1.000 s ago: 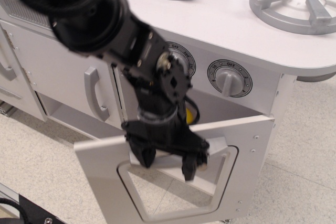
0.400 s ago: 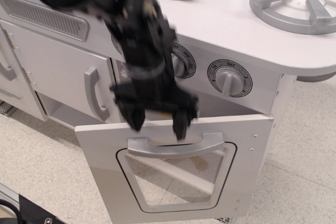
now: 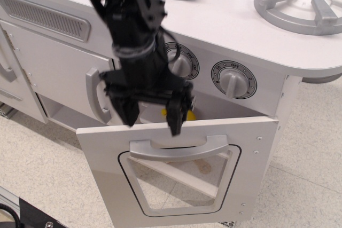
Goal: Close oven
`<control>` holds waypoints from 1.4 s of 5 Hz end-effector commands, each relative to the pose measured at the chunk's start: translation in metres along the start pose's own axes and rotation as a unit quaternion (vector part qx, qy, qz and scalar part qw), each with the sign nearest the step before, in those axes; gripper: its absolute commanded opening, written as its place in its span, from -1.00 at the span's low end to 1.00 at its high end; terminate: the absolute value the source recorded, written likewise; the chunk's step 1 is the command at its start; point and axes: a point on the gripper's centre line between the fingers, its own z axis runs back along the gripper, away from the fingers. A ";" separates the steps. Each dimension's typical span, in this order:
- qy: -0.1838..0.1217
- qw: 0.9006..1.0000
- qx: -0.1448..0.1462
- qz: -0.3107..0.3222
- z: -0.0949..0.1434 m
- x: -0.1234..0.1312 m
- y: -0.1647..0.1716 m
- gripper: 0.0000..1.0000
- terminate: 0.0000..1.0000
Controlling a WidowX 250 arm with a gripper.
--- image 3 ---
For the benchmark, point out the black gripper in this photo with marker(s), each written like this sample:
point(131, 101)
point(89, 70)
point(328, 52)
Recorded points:
point(145, 76)

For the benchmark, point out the silver oven door handle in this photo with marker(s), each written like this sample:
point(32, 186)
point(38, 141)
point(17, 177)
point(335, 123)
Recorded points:
point(142, 149)

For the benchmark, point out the white oven door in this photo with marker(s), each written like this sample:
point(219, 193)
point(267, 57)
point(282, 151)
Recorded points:
point(142, 193)

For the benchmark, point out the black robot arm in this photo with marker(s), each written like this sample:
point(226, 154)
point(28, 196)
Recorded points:
point(133, 24)

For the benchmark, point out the yellow toy in oven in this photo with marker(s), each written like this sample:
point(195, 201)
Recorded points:
point(190, 115)

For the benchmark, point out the grey middle oven knob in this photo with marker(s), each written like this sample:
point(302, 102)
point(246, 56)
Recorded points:
point(182, 61)

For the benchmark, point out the grey oven knob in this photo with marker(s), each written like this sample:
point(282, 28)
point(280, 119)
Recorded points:
point(234, 79)
point(182, 61)

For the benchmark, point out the grey right oven knob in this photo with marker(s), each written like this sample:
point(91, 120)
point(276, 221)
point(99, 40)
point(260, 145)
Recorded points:
point(234, 79)

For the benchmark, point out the white cabinet door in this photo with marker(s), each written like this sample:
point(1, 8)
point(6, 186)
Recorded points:
point(57, 73)

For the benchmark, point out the white toy kitchen unit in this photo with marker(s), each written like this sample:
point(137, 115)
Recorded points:
point(214, 30)

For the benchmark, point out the silver vent grille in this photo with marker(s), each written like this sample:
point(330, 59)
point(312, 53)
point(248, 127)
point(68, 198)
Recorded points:
point(47, 18)

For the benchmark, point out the silver right stove burner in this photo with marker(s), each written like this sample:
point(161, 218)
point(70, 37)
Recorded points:
point(308, 17)

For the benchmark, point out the silver cabinet door handle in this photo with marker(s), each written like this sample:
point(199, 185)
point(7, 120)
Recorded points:
point(93, 80)

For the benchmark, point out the aluminium frame rail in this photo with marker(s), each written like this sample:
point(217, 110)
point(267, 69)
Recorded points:
point(7, 111)

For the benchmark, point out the silver left edge handle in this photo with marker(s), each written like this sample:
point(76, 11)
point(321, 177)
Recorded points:
point(7, 57)

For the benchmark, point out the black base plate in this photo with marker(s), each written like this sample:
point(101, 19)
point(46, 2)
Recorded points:
point(31, 216)

